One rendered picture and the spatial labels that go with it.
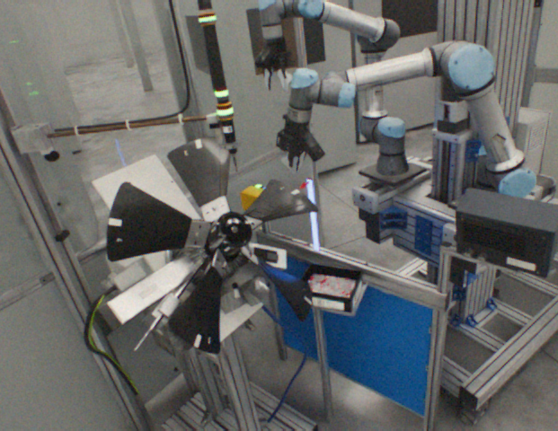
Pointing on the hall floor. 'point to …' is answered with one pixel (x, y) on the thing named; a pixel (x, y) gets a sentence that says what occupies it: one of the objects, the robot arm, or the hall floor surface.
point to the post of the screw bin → (323, 363)
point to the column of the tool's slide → (61, 259)
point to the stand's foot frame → (290, 420)
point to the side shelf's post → (188, 374)
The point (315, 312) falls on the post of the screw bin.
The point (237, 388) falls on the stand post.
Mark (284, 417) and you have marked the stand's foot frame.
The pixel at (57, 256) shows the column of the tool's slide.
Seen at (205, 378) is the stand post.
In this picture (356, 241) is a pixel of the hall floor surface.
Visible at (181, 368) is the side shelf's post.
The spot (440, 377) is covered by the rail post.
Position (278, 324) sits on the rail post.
